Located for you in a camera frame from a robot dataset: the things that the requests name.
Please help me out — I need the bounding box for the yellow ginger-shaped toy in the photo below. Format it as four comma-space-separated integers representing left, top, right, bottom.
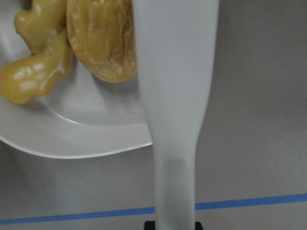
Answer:
0, 0, 73, 104

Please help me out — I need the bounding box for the white brush with dark bristles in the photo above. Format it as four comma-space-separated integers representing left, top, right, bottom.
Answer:
133, 0, 219, 230

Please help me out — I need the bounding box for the white dustpan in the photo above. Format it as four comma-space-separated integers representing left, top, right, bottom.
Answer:
0, 0, 151, 159

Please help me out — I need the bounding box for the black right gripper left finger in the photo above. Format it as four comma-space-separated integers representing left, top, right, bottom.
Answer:
144, 221, 155, 230

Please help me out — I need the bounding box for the orange-yellow wrinkled toy food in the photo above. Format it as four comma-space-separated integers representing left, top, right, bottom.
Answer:
67, 0, 137, 83

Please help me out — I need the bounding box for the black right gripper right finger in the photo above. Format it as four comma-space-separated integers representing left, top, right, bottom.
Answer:
195, 222, 203, 230

